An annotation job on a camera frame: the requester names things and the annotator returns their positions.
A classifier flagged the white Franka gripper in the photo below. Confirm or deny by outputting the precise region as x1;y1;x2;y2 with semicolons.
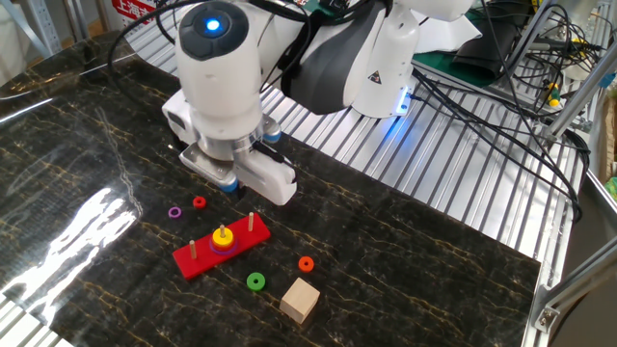
161;89;299;207

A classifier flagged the red Hanoi base with pegs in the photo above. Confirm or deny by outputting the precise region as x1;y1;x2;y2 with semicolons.
172;211;272;281

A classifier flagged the plain wooden cube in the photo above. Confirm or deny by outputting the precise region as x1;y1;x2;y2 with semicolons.
279;277;322;325

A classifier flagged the black marble pattern mat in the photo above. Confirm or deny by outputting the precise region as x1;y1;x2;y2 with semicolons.
0;31;542;347

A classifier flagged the red white printed sign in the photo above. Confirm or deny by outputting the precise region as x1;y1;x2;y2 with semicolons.
111;0;160;30

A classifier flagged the green cutting mat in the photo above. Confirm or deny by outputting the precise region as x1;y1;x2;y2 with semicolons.
303;0;500;91

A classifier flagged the white sheet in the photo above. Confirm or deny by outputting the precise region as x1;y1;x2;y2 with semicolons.
413;13;483;55

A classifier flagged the grey metal brace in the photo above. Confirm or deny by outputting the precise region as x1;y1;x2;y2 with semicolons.
0;0;52;60

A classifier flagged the black bag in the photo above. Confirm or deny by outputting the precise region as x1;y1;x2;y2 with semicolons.
452;13;534;81

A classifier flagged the brown cardboard panel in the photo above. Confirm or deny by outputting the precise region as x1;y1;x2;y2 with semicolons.
602;95;617;184

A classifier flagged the silver gripper-mounted camera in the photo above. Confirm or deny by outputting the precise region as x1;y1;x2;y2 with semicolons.
178;144;240;194

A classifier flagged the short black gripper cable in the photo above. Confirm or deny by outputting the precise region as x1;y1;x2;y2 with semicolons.
254;140;298;184

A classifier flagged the yellow Hanoi ring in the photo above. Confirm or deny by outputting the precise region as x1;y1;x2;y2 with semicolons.
211;227;235;246

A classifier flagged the black camera cable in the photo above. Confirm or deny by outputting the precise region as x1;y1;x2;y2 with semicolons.
106;0;377;151

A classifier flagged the grey perforated shelf post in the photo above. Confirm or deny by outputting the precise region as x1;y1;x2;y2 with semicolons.
26;0;64;55

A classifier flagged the yellow handled screwdriver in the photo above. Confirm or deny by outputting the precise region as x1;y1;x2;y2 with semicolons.
546;80;563;109

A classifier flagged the slanted aluminium profile post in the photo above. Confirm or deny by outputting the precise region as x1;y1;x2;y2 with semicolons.
503;0;560;78

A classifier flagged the black cable bundle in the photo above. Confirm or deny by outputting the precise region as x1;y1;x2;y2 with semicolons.
409;67;593;224

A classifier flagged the aluminium table corner frame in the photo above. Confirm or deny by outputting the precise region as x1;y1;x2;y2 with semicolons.
523;171;617;347

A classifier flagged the aluminium post with blue clip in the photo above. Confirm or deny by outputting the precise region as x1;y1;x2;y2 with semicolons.
547;45;617;142

